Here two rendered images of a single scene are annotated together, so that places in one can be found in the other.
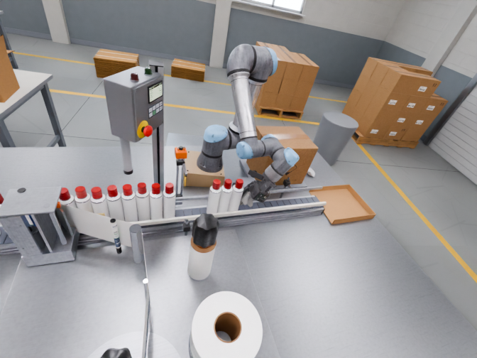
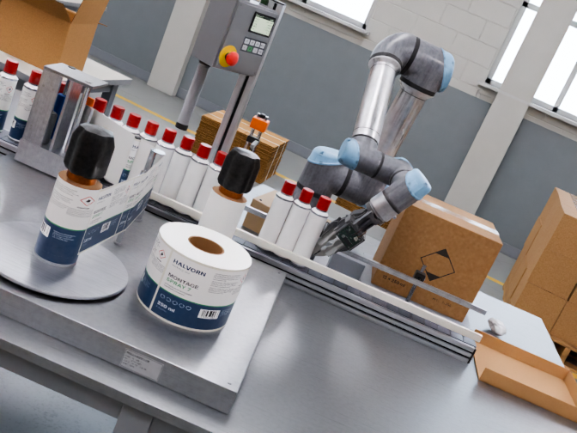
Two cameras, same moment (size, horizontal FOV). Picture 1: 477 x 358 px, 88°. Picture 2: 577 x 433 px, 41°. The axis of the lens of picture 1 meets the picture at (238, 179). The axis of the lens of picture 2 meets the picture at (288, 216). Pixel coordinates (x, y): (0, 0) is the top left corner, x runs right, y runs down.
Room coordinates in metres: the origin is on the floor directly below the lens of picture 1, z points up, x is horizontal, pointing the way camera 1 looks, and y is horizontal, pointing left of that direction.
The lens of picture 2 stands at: (-0.99, -0.88, 1.59)
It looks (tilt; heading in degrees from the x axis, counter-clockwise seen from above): 16 degrees down; 28
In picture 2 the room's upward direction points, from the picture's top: 23 degrees clockwise
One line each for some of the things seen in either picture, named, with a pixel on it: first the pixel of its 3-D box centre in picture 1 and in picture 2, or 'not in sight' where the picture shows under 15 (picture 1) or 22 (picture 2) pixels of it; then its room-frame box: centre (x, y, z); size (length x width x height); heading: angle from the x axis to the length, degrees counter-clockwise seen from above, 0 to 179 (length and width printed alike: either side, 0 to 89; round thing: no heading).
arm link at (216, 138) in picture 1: (215, 139); (325, 169); (1.13, 0.17, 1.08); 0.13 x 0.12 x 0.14; 129
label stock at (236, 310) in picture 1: (223, 335); (194, 275); (0.28, -0.07, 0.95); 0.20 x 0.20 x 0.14
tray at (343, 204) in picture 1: (341, 202); (526, 375); (1.16, -0.64, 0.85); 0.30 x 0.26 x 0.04; 116
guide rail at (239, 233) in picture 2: (233, 213); (298, 259); (0.81, -0.02, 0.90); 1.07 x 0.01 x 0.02; 116
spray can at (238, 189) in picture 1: (236, 197); (312, 231); (0.84, -0.01, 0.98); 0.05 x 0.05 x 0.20
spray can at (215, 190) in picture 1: (214, 197); (276, 215); (0.80, 0.09, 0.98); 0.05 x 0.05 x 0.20
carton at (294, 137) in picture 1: (279, 155); (434, 252); (1.29, -0.21, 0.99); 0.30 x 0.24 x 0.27; 116
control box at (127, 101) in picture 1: (138, 104); (236, 33); (0.74, 0.39, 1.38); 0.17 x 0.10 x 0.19; 171
